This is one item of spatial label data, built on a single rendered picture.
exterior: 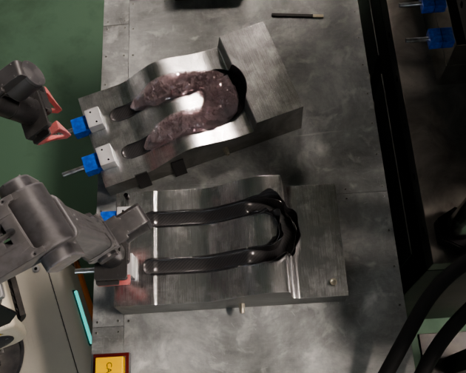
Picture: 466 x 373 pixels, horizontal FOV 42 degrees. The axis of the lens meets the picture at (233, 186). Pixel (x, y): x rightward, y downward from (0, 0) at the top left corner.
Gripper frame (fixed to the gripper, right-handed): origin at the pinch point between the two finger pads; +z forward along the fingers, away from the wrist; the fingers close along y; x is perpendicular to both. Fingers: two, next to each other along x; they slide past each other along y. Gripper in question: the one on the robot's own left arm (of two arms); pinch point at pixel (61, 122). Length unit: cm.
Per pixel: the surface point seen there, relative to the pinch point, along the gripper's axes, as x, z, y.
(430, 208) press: -55, 51, -45
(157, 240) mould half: -3.8, 14.0, -30.3
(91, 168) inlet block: 4.7, 11.9, -6.5
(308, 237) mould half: -30, 30, -42
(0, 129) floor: 80, 72, 72
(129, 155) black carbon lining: -2.9, 17.7, -6.1
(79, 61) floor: 44, 90, 89
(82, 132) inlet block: 4.0, 12.5, 3.7
